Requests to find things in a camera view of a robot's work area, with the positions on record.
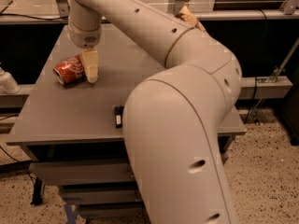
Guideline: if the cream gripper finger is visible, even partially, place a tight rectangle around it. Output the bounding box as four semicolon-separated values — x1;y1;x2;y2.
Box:
80;48;98;83

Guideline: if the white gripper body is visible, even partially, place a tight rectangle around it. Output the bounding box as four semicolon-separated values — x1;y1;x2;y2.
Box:
68;21;101;49

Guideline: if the red coke can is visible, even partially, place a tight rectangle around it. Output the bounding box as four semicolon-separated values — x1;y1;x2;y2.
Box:
53;55;84;85

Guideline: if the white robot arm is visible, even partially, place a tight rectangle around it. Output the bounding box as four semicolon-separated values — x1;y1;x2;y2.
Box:
69;0;242;224

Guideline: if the dark blue snack packet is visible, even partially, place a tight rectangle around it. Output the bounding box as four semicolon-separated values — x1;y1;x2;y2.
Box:
114;106;123;128

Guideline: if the white pipe at left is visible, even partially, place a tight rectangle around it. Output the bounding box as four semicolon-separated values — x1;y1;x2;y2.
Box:
0;67;20;94

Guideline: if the grey drawer cabinet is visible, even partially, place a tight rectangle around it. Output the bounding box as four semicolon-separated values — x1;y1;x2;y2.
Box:
6;22;247;220

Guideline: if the brown chip bag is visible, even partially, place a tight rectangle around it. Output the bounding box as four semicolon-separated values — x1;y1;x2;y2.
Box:
176;6;206;33

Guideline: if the top grey drawer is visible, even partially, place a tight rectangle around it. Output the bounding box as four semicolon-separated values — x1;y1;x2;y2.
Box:
29;153;229;186

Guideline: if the grey drawer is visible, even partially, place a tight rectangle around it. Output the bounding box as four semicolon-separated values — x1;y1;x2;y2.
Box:
78;203;146;219
59;181;140;205
29;153;229;186

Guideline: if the middle grey drawer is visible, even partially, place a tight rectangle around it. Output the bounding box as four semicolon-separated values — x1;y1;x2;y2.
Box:
59;181;140;205

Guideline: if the black cabinet leg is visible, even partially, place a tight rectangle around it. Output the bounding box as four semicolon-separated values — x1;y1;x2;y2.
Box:
31;177;43;206

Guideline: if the bottom grey drawer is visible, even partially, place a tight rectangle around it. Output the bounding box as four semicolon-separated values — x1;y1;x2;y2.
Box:
78;203;146;219

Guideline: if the metal frame rail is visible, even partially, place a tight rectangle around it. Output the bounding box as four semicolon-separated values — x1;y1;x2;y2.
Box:
0;9;299;24

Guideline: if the black cable on rail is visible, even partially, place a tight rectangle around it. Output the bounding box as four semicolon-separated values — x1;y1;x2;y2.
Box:
0;12;69;21

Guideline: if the black cable on floor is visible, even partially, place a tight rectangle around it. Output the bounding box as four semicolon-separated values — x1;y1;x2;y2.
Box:
0;145;36;185

